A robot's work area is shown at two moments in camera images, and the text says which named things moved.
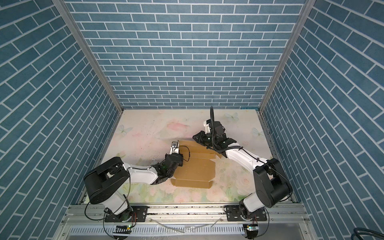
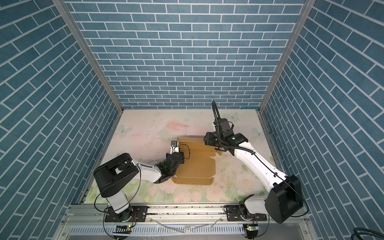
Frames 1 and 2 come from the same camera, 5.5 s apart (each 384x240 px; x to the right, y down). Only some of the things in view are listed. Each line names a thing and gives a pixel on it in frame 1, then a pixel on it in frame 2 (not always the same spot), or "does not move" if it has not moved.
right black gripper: (201, 135) to (208, 139)
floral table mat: (142, 137) does not move
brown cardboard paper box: (198, 169) does not move
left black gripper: (181, 161) does not move
